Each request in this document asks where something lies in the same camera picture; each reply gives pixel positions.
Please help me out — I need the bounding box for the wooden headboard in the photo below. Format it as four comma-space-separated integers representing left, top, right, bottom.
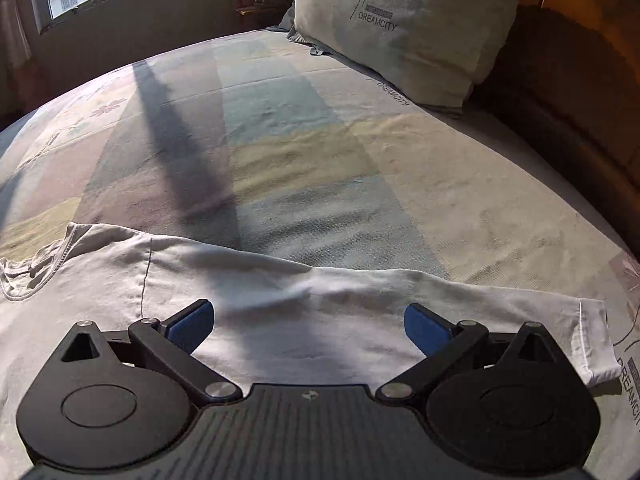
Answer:
470, 0, 640, 263

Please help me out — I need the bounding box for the white long-sleeved shirt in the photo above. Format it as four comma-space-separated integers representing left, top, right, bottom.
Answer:
0, 221, 623, 480

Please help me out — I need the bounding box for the cream printed pillow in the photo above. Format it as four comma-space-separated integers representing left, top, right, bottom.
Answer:
292, 0, 544, 109

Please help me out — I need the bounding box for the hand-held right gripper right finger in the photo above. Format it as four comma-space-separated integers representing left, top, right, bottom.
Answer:
376, 303, 558, 405

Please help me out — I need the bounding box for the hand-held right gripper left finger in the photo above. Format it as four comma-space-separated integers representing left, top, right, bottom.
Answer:
60, 299, 243, 406

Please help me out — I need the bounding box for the grey-blue pillow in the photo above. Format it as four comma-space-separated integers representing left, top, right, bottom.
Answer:
265, 2, 342, 57

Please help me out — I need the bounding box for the bed with pastel patterned sheet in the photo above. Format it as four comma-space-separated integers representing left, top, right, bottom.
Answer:
0, 25, 640, 480

